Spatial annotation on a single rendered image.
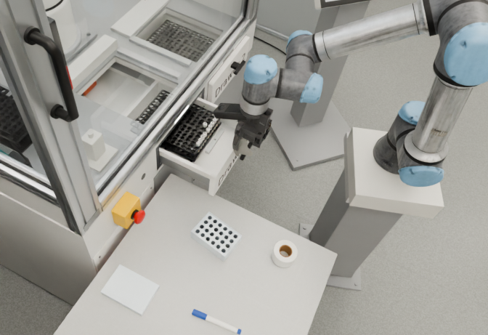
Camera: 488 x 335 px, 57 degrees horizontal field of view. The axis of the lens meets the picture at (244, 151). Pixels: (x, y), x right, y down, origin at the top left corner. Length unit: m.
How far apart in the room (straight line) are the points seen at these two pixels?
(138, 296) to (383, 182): 0.82
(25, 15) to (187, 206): 0.85
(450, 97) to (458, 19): 0.18
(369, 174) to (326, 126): 1.19
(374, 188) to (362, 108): 1.46
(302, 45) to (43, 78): 0.66
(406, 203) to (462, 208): 1.24
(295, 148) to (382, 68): 1.01
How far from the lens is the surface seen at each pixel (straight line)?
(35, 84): 0.78
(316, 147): 2.55
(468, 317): 2.44
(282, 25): 3.15
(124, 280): 1.29
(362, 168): 1.51
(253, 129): 1.23
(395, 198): 1.48
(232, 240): 1.33
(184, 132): 1.38
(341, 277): 2.22
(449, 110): 1.16
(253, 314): 1.29
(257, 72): 1.07
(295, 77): 1.10
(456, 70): 1.04
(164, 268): 1.32
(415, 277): 2.39
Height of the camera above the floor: 1.98
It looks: 53 degrees down
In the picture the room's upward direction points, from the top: 11 degrees clockwise
